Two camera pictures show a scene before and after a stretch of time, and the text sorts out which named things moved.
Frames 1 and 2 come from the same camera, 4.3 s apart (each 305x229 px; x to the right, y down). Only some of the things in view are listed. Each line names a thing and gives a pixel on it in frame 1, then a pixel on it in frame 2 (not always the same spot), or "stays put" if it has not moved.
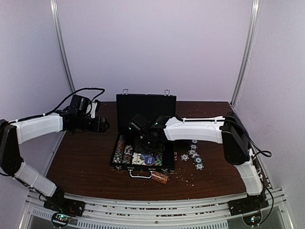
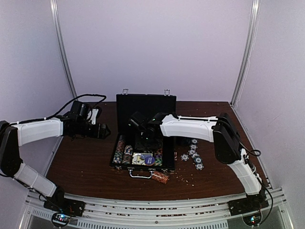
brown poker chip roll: x=163 y=180 stays put
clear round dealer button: x=137 y=159 stays put
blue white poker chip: x=199 y=166 stays put
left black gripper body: x=85 y=126 -> x=91 y=133
